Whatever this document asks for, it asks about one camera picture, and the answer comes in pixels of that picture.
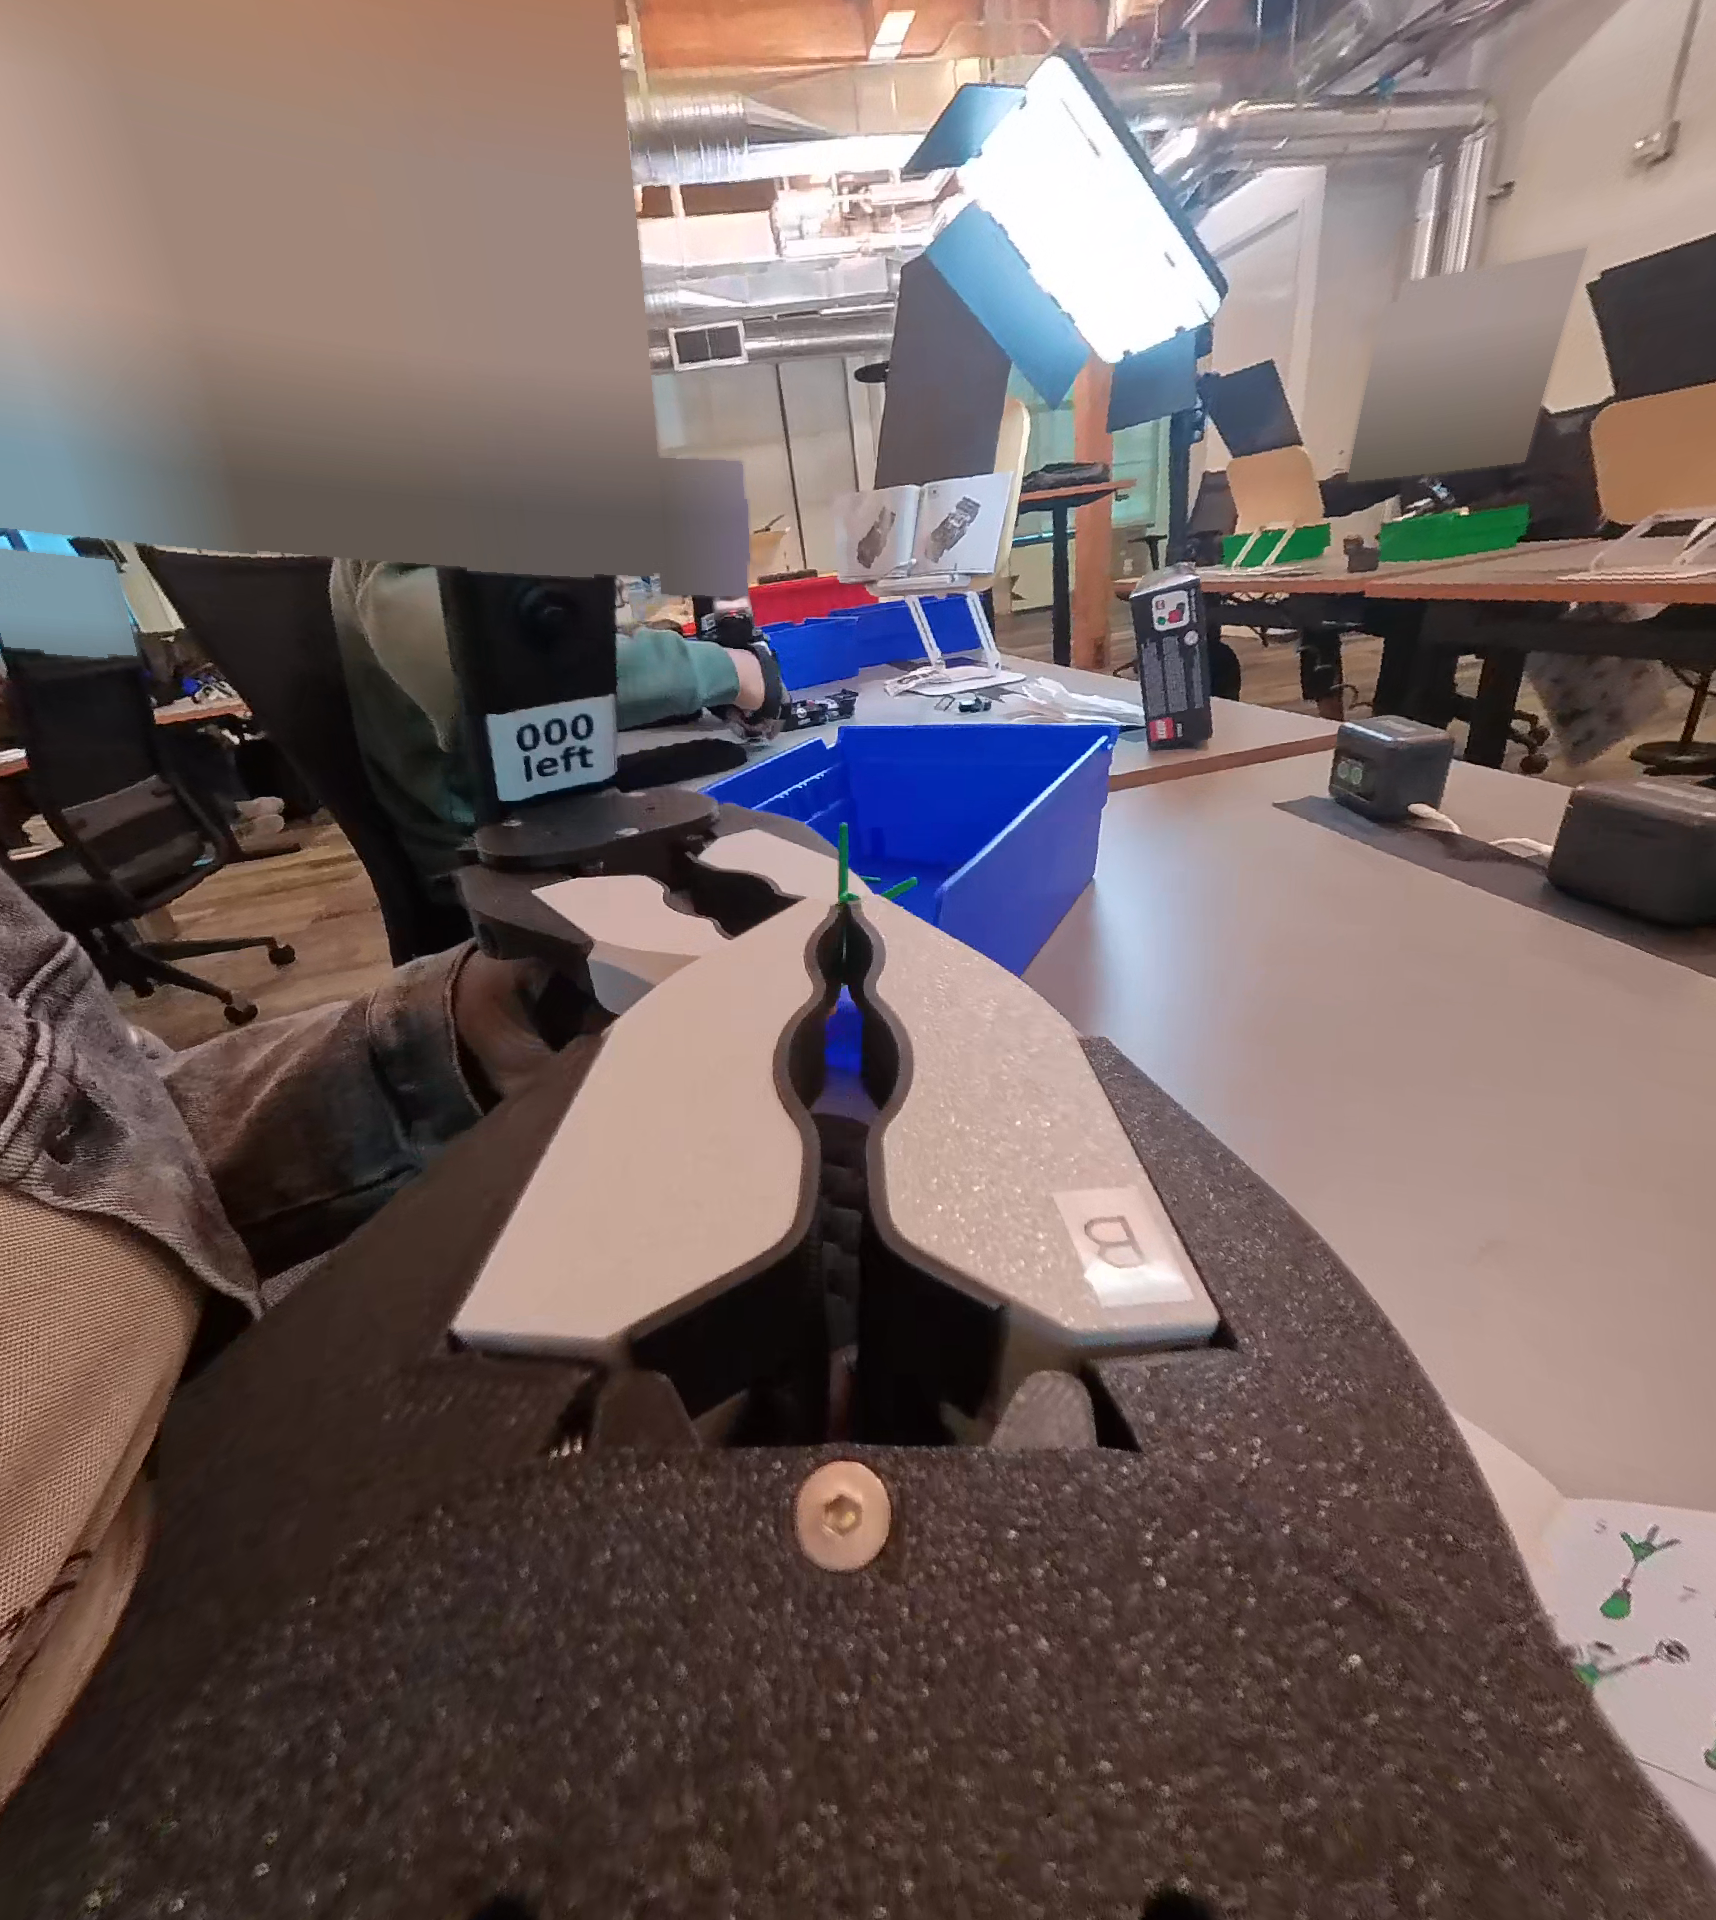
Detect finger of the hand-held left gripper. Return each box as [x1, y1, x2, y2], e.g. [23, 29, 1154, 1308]
[530, 870, 747, 1040]
[678, 828, 817, 941]

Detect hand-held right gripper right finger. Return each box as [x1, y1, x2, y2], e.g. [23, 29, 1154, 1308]
[842, 900, 1224, 1447]

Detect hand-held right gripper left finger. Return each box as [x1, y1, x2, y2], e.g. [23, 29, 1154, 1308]
[445, 897, 854, 1424]

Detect green lego stem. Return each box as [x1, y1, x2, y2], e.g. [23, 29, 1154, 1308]
[824, 823, 924, 985]

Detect large blue plastic bin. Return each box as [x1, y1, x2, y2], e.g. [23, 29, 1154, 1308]
[699, 721, 1118, 980]

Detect person's left forearm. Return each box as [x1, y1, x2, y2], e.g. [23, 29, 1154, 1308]
[0, 744, 488, 1322]

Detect black lego box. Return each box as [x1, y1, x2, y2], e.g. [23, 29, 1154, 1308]
[1127, 565, 1218, 752]

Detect lego instruction booklet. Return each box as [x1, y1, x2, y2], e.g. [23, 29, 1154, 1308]
[1458, 1411, 1716, 1920]

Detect person's left hand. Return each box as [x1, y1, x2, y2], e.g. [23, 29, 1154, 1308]
[451, 949, 607, 1111]

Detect black office chair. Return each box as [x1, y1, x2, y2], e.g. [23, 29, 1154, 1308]
[137, 547, 428, 970]
[0, 643, 302, 1029]

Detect red plastic bin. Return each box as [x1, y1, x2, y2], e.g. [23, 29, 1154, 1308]
[749, 574, 878, 626]

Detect white book stand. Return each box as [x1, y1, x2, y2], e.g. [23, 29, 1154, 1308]
[888, 582, 1028, 697]
[1592, 507, 1716, 582]

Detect clear plastic bag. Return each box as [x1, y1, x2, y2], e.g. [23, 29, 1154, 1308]
[1013, 678, 1147, 738]

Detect open booklet on stand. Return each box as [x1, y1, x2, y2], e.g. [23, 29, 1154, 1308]
[830, 473, 1020, 588]

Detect small grey case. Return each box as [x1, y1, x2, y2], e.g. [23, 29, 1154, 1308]
[1330, 716, 1458, 824]

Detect green plastic bin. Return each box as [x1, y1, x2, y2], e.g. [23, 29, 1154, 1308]
[1213, 517, 1334, 577]
[1374, 502, 1531, 566]

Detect wooden board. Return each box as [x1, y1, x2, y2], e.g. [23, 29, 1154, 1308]
[1589, 367, 1716, 530]
[1224, 444, 1325, 530]

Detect person's beige printed shirt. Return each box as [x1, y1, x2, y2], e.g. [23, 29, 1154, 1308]
[0, 1140, 267, 1920]

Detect studio light panel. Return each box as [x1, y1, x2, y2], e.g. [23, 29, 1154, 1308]
[879, 45, 1232, 441]

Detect large grey case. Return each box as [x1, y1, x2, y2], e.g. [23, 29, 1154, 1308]
[1548, 781, 1716, 931]

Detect brown edged desk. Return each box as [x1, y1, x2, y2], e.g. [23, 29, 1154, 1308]
[1360, 536, 1716, 782]

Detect black monitor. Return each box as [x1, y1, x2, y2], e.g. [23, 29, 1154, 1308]
[1587, 202, 1716, 409]

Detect wooden post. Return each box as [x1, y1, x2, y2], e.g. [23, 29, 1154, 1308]
[1071, 357, 1118, 672]

